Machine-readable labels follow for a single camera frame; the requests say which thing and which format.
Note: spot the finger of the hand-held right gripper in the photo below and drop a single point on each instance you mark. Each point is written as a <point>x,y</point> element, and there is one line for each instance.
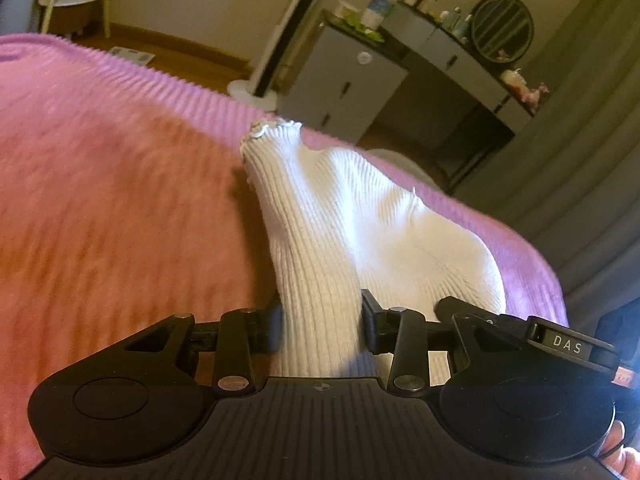
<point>470,311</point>

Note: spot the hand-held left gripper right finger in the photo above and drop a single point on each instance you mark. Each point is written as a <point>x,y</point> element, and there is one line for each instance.
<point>372,325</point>

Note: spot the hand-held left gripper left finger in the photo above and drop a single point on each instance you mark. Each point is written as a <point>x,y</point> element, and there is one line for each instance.
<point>272,325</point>

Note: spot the white ribbed sock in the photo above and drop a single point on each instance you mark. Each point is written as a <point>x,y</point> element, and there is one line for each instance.
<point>320,260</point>

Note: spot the person's right hand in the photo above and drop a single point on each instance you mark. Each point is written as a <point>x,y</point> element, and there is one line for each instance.
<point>622,457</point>

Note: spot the white rounded chair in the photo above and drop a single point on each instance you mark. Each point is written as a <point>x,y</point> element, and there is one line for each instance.
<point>405,165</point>

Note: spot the pink ribbed blanket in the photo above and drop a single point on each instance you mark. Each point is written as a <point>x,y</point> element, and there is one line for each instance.
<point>125,185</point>

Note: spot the grey curtain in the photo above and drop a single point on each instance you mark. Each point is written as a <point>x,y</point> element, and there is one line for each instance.
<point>590,135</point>

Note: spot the pink white plush toy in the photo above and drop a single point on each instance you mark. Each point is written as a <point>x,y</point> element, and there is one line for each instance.
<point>525,87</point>

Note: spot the grey white dresser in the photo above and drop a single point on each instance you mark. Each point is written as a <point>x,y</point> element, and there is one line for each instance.
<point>450,70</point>

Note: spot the small grey cabinet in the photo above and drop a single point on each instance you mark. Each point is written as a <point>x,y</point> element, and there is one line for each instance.
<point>335,85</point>

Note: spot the round white cabinet sticker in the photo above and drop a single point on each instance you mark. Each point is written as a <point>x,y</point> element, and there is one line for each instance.
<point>364,57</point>

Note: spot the white tower fan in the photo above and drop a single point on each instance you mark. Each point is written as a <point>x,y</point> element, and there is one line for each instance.
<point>285,40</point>

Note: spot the round black-framed mirror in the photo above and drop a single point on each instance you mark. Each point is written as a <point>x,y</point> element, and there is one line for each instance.
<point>502,27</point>

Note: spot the clear cosmetic bottle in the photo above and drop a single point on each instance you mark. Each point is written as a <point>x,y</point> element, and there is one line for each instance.
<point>451,20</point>

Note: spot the green packets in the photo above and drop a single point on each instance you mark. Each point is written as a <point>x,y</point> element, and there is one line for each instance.
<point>367,32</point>

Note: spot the white flat bathroom scale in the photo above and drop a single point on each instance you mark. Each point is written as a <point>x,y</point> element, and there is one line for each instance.
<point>129,54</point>

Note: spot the small cosmetic bottle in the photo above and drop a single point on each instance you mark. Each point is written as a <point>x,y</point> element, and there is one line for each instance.
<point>433,5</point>

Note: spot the blue white canister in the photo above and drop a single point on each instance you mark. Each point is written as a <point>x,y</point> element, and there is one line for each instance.
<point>377,12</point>

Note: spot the small white box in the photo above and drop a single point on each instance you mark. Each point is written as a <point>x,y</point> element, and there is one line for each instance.
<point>346,9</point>

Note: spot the round white brown stool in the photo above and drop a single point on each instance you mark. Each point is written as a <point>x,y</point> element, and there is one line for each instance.
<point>70,10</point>

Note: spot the pale blue object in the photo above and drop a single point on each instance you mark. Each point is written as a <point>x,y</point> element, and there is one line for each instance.
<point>17,10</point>

